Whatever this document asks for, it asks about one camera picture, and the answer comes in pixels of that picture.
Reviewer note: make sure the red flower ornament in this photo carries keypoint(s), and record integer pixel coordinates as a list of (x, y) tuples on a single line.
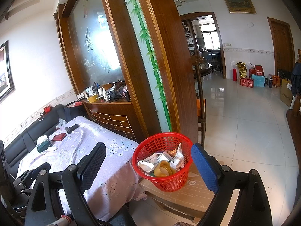
[(47, 109)]

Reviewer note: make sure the silver foil pouch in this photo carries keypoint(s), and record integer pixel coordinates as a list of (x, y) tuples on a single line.
[(178, 160)]

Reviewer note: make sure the cardboard box under basket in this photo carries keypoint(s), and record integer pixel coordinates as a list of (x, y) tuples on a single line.
[(193, 195)]

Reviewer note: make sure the yellow container on sideboard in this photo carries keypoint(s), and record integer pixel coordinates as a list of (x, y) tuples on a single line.
[(93, 98)]

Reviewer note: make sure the brown wooden door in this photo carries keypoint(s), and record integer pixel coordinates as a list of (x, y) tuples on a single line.
[(284, 57)]

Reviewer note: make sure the wooden sideboard cabinet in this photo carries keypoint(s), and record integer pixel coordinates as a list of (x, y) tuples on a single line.
[(119, 117)]

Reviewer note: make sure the framed horse painting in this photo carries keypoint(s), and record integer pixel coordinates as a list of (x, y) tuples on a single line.
[(7, 85)]

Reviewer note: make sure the red plastic mesh basket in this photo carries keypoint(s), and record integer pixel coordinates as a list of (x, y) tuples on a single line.
[(164, 142)]

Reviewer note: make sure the dark green tissue box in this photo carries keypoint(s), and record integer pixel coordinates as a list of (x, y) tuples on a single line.
[(43, 143)]

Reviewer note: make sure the white medicine box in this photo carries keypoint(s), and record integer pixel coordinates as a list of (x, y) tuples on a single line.
[(148, 164)]

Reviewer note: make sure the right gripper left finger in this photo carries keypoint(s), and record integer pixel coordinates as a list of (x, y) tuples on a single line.
[(58, 198)]

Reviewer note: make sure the small framed landscape picture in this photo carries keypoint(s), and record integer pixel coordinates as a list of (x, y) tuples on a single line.
[(240, 6)]

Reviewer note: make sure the red flat pouch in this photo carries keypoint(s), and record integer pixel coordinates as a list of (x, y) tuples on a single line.
[(59, 137)]

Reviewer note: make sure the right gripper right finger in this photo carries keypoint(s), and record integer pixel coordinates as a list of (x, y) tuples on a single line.
[(252, 206)]

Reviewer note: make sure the black leather sofa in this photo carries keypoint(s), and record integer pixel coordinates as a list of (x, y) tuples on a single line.
[(26, 141)]

